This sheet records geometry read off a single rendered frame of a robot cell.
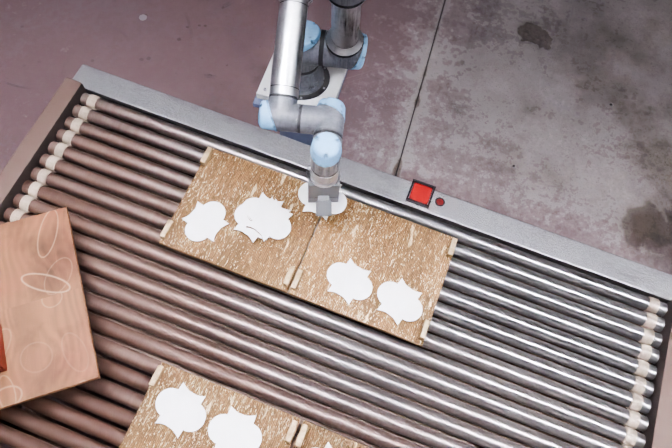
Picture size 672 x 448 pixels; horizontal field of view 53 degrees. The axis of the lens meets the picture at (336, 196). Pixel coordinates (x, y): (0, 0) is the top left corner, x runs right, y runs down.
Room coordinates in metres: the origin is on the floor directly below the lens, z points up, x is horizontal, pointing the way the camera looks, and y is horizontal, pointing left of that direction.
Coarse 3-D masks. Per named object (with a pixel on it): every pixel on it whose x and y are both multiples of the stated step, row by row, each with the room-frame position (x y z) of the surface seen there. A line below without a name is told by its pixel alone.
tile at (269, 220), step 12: (264, 204) 0.84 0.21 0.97; (276, 204) 0.84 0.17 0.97; (252, 216) 0.80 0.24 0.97; (264, 216) 0.80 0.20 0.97; (276, 216) 0.81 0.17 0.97; (288, 216) 0.81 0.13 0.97; (252, 228) 0.76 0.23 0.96; (264, 228) 0.76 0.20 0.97; (276, 228) 0.77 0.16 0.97; (288, 228) 0.77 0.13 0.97; (264, 240) 0.72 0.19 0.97
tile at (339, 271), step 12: (336, 264) 0.69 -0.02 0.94; (348, 264) 0.69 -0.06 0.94; (336, 276) 0.65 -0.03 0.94; (348, 276) 0.65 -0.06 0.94; (360, 276) 0.66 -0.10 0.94; (336, 288) 0.61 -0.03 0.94; (348, 288) 0.62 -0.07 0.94; (360, 288) 0.62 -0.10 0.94; (348, 300) 0.58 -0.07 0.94; (360, 300) 0.59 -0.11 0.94
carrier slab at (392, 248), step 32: (320, 224) 0.81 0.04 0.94; (352, 224) 0.82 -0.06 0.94; (384, 224) 0.84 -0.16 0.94; (416, 224) 0.85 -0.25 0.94; (320, 256) 0.71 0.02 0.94; (352, 256) 0.72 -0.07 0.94; (384, 256) 0.73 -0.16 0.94; (416, 256) 0.74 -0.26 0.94; (320, 288) 0.61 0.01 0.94; (416, 288) 0.64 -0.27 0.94; (384, 320) 0.54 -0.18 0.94; (416, 320) 0.55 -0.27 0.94
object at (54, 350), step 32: (32, 224) 0.66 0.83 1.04; (64, 224) 0.67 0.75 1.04; (0, 256) 0.56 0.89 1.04; (32, 256) 0.57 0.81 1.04; (64, 256) 0.58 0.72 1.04; (0, 288) 0.47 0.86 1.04; (32, 288) 0.48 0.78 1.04; (64, 288) 0.49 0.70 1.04; (0, 320) 0.39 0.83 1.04; (32, 320) 0.40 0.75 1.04; (64, 320) 0.41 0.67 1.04; (32, 352) 0.32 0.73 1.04; (64, 352) 0.33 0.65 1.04; (0, 384) 0.23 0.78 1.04; (32, 384) 0.24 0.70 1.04; (64, 384) 0.25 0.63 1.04
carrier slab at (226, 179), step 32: (224, 160) 0.99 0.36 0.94; (192, 192) 0.87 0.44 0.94; (224, 192) 0.88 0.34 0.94; (256, 192) 0.89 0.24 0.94; (288, 192) 0.90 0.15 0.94; (192, 256) 0.67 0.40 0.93; (224, 256) 0.67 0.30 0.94; (256, 256) 0.68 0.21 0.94; (288, 256) 0.70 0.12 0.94; (288, 288) 0.60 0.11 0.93
